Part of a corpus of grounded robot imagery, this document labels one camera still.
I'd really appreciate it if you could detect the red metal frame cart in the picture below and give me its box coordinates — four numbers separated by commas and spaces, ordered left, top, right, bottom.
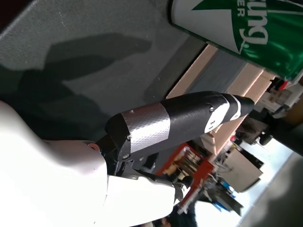
155, 144, 215, 213

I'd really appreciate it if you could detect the green drink can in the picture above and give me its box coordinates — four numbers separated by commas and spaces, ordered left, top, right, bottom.
167, 0, 303, 83

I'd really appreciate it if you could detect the beige cabinet box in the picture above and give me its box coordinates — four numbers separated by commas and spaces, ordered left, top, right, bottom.
226, 148, 264, 193

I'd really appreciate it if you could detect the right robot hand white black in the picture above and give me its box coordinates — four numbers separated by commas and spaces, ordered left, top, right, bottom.
0, 90, 256, 227

